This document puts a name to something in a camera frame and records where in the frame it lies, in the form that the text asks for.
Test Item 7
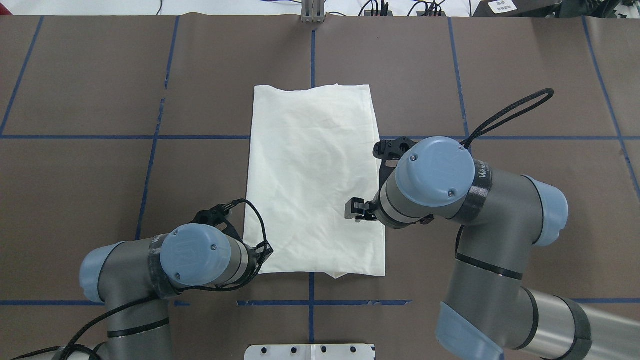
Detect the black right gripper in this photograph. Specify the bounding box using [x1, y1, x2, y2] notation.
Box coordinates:
[344, 137, 435, 226]

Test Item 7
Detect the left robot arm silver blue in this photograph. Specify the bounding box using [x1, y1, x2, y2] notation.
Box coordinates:
[53, 198, 274, 360]

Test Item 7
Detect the cream long-sleeve cat shirt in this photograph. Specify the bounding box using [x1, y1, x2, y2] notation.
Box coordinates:
[246, 84, 386, 279]

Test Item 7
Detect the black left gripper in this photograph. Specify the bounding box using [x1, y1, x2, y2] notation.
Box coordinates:
[193, 199, 274, 281]

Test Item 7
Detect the aluminium frame post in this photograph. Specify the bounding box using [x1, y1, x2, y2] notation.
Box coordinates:
[300, 0, 326, 24]

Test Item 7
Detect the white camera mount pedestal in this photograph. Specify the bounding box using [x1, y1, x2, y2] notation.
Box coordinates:
[244, 343, 377, 360]

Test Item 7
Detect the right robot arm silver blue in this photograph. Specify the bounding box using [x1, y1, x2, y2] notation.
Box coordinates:
[344, 136, 639, 360]

